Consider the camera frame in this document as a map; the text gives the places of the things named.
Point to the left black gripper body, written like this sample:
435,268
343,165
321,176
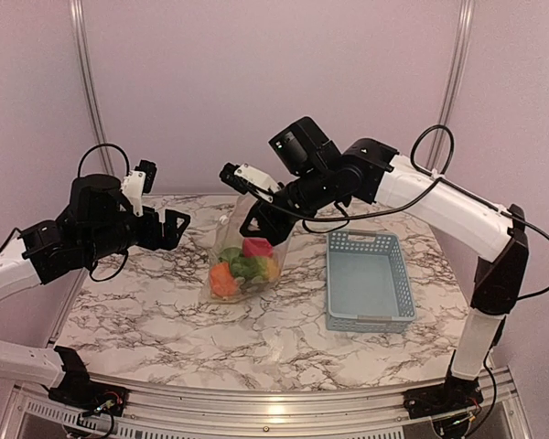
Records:
108,240

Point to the clear zip top bag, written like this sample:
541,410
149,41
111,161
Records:
228,235

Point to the green toy bell pepper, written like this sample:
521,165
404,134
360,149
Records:
245,267

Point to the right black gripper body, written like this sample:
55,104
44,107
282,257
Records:
313,193

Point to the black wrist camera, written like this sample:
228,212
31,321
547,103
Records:
97,199
302,147

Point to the green orange toy cucumber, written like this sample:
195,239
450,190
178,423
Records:
266,268

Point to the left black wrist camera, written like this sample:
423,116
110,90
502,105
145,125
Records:
97,199

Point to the front aluminium rail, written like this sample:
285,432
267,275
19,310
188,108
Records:
163,411

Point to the green toy cabbage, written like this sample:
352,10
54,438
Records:
230,254

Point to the red toy apple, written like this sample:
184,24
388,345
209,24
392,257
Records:
257,247

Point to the aluminium frame post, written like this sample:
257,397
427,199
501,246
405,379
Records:
458,59
78,23

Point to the grey plastic basket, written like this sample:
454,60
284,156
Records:
367,284

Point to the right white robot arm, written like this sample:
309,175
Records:
374,172

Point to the left aluminium frame post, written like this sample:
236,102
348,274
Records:
78,23

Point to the right aluminium frame post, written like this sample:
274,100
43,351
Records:
458,59

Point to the orange toy orange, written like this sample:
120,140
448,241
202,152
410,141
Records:
222,283

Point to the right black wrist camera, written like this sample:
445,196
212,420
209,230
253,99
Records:
302,147

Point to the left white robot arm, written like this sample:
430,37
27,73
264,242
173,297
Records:
51,249

